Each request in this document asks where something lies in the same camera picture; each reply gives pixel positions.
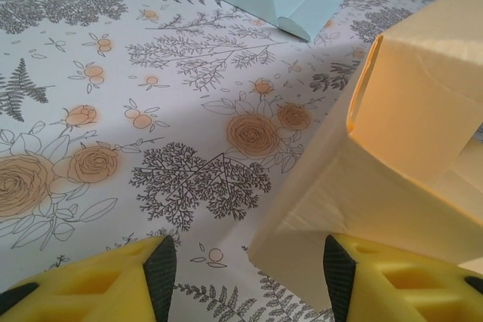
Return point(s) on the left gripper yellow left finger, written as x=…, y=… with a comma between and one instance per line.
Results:
x=94, y=288

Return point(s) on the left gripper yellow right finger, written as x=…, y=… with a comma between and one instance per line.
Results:
x=407, y=292

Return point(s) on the orange paper box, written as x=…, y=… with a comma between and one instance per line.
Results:
x=396, y=148

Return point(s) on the floral table cloth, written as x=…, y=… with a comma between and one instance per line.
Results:
x=151, y=111

